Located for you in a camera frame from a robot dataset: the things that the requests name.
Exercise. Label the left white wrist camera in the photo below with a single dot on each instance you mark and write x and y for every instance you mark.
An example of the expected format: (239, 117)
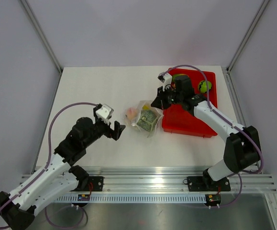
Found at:
(104, 112)

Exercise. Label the aluminium rail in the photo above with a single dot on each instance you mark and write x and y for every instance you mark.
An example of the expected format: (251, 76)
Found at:
(169, 180)

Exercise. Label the white slotted cable duct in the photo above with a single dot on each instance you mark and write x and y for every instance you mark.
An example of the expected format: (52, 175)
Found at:
(136, 199)

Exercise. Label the green round fruit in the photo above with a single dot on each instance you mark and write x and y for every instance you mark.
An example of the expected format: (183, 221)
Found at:
(204, 86)

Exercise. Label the controller board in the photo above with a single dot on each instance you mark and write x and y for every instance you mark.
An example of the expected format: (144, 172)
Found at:
(213, 200)
(83, 198)

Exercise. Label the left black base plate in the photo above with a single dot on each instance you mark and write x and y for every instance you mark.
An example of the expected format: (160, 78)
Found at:
(93, 183)

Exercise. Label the red plastic tray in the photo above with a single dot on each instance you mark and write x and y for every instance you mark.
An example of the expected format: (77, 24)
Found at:
(177, 120)

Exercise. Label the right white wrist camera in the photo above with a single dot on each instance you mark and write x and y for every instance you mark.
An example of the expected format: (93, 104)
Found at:
(166, 79)

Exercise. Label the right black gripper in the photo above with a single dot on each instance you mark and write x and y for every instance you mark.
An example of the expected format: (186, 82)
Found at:
(160, 101)

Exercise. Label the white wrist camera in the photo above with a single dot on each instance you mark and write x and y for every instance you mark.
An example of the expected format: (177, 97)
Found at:
(166, 79)
(104, 112)

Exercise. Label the frame post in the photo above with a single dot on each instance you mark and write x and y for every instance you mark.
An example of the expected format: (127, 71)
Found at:
(250, 30)
(40, 33)

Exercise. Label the clear zip top bag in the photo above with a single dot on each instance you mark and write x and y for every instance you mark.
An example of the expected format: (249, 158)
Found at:
(132, 123)

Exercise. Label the right frame post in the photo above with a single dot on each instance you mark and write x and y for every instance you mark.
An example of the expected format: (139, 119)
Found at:
(250, 30)

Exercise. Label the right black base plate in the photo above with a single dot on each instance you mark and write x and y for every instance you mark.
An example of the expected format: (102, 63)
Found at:
(196, 184)

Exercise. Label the left controller board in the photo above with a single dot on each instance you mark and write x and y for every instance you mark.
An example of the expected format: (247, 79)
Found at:
(83, 198)

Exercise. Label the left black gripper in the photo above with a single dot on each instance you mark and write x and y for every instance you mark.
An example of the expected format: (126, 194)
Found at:
(118, 128)

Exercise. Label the orange peach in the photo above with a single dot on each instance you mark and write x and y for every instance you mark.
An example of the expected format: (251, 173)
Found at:
(131, 113)

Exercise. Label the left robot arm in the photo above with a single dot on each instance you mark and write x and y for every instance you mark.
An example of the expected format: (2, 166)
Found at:
(60, 174)

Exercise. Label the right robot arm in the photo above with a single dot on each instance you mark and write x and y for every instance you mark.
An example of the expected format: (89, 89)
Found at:
(242, 146)

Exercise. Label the green orange mango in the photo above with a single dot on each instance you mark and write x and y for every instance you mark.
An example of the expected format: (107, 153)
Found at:
(175, 76)

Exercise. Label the left frame post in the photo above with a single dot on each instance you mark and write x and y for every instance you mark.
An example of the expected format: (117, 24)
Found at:
(40, 33)

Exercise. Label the right controller board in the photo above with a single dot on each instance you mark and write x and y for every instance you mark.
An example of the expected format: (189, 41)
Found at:
(213, 200)

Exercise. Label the green netted melon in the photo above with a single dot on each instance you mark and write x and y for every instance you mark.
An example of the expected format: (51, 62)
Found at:
(147, 120)

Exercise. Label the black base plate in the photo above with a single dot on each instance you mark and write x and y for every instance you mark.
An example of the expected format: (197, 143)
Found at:
(196, 184)
(93, 183)

